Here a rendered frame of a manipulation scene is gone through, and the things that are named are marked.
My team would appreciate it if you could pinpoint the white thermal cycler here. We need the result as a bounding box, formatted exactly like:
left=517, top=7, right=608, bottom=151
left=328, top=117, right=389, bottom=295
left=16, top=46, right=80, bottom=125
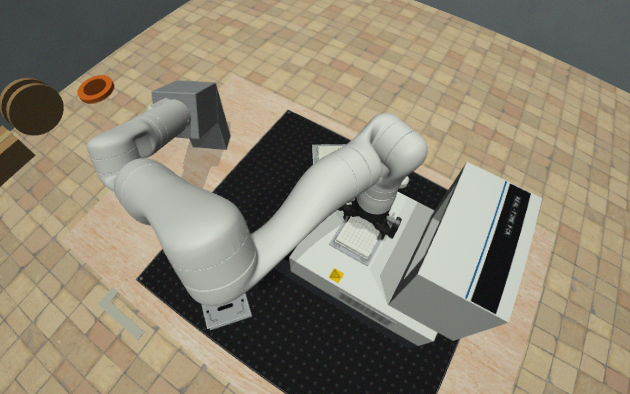
left=273, top=162, right=542, bottom=349

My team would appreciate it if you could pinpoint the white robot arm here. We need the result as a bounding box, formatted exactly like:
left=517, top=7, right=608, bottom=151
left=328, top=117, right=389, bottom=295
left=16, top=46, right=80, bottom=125
left=87, top=98, right=428, bottom=306

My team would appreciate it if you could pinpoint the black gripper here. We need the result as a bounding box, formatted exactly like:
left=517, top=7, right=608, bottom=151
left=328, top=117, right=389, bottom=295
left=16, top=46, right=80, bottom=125
left=338, top=197, right=402, bottom=240

